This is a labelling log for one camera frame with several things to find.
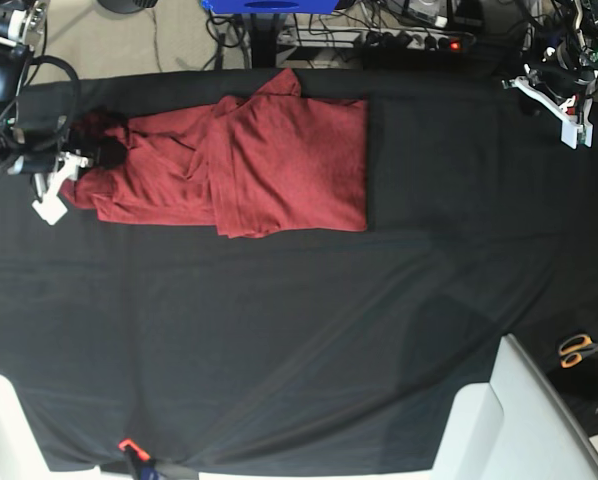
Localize red long-sleeve T-shirt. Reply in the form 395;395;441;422
61;69;368;238

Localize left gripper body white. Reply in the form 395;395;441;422
501;64;594;149

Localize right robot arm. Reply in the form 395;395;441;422
0;1;127;225

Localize blue box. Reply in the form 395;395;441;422
201;0;338;14

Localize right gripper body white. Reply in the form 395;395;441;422
32;152;92;226

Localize black table stand post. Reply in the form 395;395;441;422
244;13;286;69

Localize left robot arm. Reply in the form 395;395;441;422
502;0;598;149

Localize orange black clamp bottom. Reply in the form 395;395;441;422
118;438;161;480

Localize black table cloth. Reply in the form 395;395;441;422
0;70;598;476

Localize white power strip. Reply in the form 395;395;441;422
277;25;477;53

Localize yellow-handled scissors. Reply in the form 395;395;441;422
558;334;598;369

